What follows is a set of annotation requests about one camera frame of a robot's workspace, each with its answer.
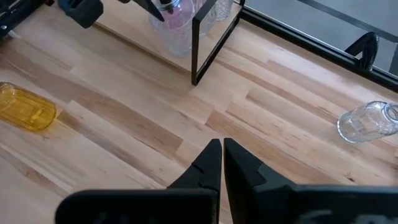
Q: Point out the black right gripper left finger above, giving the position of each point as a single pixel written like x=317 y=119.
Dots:
x=202 y=177

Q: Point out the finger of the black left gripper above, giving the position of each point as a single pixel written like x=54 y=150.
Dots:
x=149 y=7
x=168 y=5

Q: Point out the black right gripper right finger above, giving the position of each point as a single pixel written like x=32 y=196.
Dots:
x=245 y=183

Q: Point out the pink ringed bottle vase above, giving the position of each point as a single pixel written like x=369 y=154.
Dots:
x=185 y=14

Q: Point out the clear textured jar vase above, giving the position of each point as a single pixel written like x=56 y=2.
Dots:
x=177 y=40

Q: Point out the large amber ribbed vase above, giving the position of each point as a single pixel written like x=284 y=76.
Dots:
x=28 y=109

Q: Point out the clear ribbed jar vase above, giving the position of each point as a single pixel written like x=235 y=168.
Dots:
x=363 y=123

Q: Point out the wooden shelf black frame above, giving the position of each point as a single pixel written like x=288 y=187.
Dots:
x=136 y=34

